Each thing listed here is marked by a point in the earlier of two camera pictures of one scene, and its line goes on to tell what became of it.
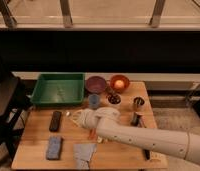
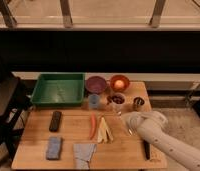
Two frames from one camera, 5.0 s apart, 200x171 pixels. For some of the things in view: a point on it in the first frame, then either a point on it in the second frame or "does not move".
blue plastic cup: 94,101 does not move
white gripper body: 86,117 -> 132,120
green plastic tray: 59,88 does not move
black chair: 8,105 does not move
